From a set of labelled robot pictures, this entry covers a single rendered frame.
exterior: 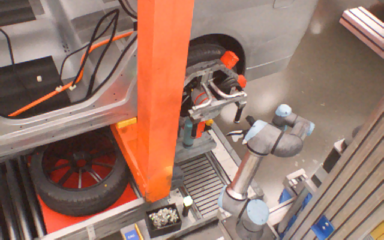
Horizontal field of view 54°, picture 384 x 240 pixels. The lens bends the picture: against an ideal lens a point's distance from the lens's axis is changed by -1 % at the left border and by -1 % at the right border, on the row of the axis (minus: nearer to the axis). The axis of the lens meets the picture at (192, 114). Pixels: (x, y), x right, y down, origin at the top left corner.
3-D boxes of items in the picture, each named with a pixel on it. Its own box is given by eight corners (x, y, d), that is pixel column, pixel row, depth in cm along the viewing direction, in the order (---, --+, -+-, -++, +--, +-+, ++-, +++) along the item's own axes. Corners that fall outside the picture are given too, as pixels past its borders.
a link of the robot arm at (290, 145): (305, 148, 163) (318, 119, 206) (281, 136, 166) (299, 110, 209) (293, 170, 167) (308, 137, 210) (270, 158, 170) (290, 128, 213)
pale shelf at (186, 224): (180, 205, 252) (181, 203, 250) (192, 227, 243) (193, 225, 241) (119, 231, 236) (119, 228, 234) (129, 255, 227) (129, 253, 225)
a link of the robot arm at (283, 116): (299, 110, 206) (293, 123, 214) (281, 101, 209) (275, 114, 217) (294, 118, 201) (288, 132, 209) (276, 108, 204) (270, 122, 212)
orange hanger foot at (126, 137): (131, 120, 282) (130, 87, 256) (160, 176, 254) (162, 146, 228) (109, 127, 276) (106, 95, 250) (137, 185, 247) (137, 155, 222)
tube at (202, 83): (203, 84, 250) (205, 72, 242) (218, 104, 239) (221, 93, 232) (179, 92, 243) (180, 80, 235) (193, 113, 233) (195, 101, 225)
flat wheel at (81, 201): (95, 126, 306) (92, 106, 289) (147, 179, 280) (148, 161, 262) (18, 171, 272) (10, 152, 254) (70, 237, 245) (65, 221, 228)
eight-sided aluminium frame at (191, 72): (224, 107, 294) (239, 52, 253) (229, 113, 290) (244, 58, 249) (161, 128, 273) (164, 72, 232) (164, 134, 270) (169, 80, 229)
